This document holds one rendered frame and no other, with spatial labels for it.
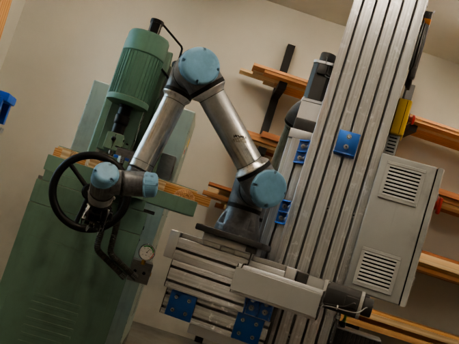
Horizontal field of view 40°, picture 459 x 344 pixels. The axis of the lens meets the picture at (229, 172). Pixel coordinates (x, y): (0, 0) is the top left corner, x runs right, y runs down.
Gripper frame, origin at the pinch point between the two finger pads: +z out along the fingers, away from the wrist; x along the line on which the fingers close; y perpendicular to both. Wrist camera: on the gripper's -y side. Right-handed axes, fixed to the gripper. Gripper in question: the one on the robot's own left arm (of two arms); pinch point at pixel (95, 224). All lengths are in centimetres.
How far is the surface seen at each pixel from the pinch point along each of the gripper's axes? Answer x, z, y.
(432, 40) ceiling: 166, 102, -300
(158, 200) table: 15.9, 21.3, -30.5
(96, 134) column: -20, 40, -64
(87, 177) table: -12.3, 20.8, -29.2
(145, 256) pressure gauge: 18.7, 27.0, -8.9
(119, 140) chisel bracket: -7, 21, -51
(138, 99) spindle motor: -6, 10, -65
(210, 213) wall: 54, 224, -164
